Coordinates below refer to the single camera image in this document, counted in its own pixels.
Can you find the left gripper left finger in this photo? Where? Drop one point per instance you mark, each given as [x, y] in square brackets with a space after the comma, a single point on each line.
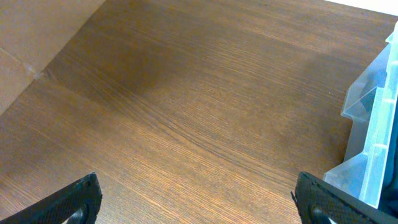
[77, 203]

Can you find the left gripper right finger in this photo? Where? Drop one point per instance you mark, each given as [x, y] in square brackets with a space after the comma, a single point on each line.
[320, 202]

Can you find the teal blue shirt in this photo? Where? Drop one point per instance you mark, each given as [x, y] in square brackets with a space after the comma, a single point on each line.
[388, 201]

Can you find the clear plastic storage bin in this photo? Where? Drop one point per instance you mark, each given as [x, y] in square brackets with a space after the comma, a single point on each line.
[371, 103]

